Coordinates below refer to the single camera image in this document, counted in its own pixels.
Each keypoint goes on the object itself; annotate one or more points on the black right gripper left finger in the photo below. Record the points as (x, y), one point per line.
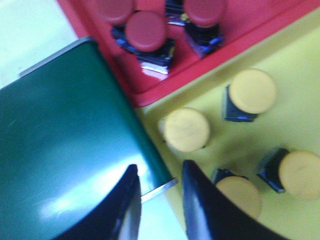
(116, 217)

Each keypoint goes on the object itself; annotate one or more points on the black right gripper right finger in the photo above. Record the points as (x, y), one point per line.
(209, 215)

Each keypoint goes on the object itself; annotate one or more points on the yellow mushroom push button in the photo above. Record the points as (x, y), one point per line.
(250, 93)
(296, 172)
(239, 190)
(185, 129)

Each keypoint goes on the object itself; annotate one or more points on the red mushroom push button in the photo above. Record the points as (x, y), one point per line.
(116, 13)
(201, 21)
(146, 36)

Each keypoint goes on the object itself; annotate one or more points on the green conveyor belt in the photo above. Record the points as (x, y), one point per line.
(67, 135)

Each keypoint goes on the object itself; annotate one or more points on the yellow plastic tray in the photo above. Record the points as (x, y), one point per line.
(292, 57)

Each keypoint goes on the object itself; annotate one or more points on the red plastic tray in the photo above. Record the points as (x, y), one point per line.
(244, 24)

